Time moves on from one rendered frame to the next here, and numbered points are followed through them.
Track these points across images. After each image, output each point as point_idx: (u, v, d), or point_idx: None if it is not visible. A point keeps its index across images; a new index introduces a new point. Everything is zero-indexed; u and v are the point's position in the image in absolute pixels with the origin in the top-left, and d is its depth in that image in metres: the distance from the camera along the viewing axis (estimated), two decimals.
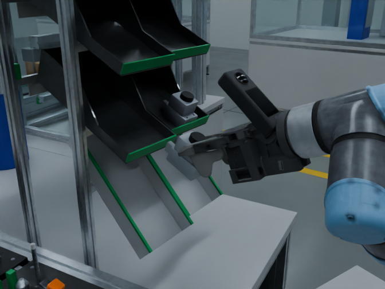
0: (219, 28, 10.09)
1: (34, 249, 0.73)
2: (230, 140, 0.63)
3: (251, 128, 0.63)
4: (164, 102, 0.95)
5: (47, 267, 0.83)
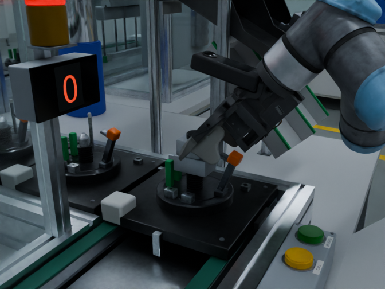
0: None
1: None
2: (225, 109, 0.64)
3: (238, 92, 0.65)
4: (282, 23, 1.02)
5: None
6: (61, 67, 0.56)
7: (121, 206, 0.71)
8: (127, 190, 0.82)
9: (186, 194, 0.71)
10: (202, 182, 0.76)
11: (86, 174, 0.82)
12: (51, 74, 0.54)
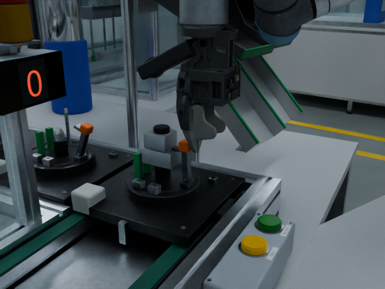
0: None
1: None
2: (181, 89, 0.67)
3: (184, 65, 0.68)
4: (255, 22, 1.05)
5: None
6: (24, 62, 0.58)
7: (89, 197, 0.74)
8: (99, 183, 0.85)
9: (152, 185, 0.74)
10: (169, 174, 0.79)
11: (60, 167, 0.85)
12: (14, 69, 0.57)
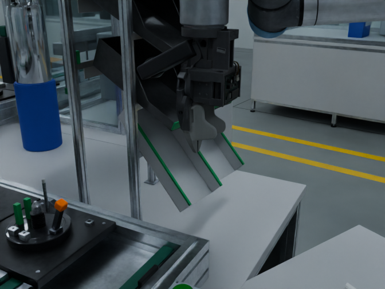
0: None
1: None
2: (181, 89, 0.67)
3: (184, 65, 0.68)
4: None
5: None
6: None
7: None
8: (74, 257, 0.88)
9: None
10: None
11: (35, 241, 0.89)
12: None
